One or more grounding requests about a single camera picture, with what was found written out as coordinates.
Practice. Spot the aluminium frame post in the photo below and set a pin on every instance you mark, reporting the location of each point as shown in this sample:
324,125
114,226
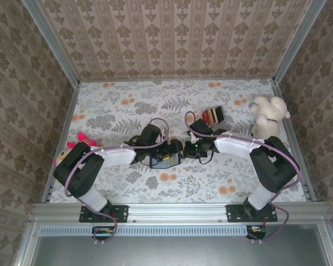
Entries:
52,41
297,41

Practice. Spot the grey metal panel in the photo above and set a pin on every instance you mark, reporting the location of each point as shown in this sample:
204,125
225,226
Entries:
177,252

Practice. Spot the brown striped credit card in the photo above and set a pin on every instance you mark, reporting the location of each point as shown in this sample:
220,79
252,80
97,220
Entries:
214,115

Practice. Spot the aluminium mounting rail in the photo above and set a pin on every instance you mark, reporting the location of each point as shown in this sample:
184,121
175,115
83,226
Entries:
177,212

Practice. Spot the white plush dog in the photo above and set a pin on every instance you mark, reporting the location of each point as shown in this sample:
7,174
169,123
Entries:
266,113

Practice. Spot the red credit card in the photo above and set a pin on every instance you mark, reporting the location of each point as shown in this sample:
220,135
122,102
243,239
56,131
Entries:
206,117

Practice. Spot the pink striped plush toy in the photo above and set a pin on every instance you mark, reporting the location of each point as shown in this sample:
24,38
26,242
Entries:
81,138

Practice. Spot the black connector board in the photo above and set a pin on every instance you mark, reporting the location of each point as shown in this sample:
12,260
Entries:
101,230
255,230

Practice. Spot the black credit card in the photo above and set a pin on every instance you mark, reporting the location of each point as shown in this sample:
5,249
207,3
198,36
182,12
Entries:
221,113

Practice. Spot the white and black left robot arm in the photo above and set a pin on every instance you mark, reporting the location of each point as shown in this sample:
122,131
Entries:
113,156

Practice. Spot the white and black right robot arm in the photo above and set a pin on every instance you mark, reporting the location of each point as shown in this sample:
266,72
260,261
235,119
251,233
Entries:
233,145

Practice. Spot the aluminium table end rail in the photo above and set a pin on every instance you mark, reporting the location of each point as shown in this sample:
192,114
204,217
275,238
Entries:
177,80

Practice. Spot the aluminium table side rail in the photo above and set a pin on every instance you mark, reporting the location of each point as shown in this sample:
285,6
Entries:
69,110
278,90

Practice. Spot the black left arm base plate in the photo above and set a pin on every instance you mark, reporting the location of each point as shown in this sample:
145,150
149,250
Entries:
122,214

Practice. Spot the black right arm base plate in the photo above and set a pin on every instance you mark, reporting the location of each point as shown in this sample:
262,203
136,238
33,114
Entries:
234,213

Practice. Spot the striped brown box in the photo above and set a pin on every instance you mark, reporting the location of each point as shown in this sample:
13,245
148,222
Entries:
220,127

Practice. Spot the blue card holder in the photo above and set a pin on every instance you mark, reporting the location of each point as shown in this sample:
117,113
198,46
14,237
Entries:
173,162

